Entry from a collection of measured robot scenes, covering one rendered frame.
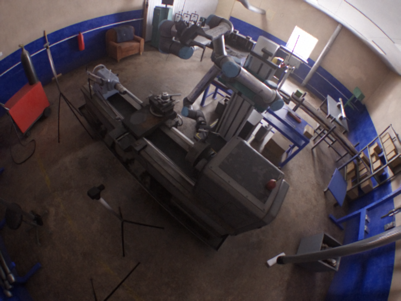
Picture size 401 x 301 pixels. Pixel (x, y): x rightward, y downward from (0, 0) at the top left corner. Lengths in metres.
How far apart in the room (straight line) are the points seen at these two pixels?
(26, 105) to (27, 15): 2.21
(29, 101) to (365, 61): 10.09
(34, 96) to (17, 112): 0.47
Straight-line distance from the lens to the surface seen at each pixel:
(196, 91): 1.54
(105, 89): 2.21
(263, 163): 1.35
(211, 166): 1.14
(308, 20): 7.90
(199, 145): 1.37
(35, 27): 4.96
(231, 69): 1.27
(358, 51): 8.03
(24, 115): 3.82
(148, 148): 1.77
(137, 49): 5.45
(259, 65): 1.99
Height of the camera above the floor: 2.29
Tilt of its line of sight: 53 degrees down
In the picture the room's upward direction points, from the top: 22 degrees clockwise
